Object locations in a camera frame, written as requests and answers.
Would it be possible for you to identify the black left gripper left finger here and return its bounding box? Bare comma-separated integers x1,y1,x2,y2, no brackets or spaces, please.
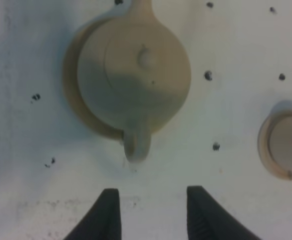
65,188,121,240

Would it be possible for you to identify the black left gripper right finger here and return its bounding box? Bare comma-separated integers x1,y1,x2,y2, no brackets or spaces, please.
187,186,259,240

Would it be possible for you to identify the beige ceramic teapot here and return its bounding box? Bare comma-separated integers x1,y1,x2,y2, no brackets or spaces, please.
77,0,191,162

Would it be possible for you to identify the beige round teapot saucer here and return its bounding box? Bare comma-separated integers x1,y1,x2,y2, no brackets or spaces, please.
62,17,123,141

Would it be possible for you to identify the left beige cup saucer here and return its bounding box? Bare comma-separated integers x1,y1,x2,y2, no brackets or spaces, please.
257,100,292,181

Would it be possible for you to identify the left beige teacup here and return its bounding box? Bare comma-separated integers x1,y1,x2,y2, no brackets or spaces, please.
269,115,292,179

